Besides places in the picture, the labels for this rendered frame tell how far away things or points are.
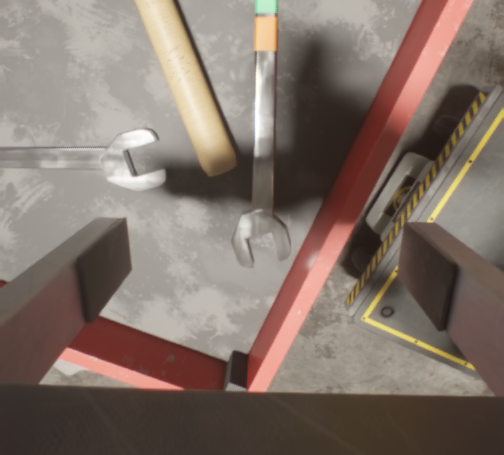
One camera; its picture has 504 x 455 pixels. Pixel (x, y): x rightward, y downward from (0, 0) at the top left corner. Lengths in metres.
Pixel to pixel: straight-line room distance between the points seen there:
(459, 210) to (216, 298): 0.79
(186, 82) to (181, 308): 0.17
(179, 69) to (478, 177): 0.85
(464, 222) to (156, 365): 0.85
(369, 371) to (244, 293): 1.35
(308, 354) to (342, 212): 1.31
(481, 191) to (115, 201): 0.87
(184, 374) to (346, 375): 1.33
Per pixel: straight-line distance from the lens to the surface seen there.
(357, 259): 1.19
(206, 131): 0.22
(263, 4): 0.24
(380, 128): 0.22
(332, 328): 1.45
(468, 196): 0.99
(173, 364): 0.31
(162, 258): 0.28
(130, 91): 0.26
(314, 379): 1.60
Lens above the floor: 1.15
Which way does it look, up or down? 73 degrees down
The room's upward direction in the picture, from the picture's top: 174 degrees counter-clockwise
